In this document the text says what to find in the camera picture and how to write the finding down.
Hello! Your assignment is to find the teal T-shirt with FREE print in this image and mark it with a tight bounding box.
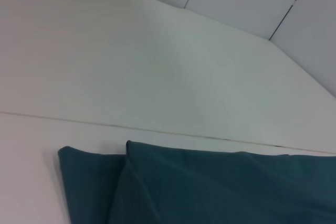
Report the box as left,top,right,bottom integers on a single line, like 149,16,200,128
57,140,336,224

